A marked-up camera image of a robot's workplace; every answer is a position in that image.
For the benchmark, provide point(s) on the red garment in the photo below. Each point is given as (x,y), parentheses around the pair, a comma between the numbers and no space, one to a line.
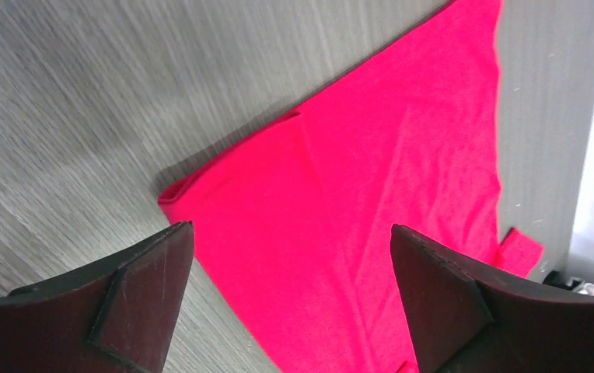
(293,223)

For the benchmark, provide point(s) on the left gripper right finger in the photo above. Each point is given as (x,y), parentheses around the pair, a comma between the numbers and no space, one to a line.
(466,316)

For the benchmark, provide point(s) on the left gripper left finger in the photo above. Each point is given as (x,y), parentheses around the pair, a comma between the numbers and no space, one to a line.
(116,314)

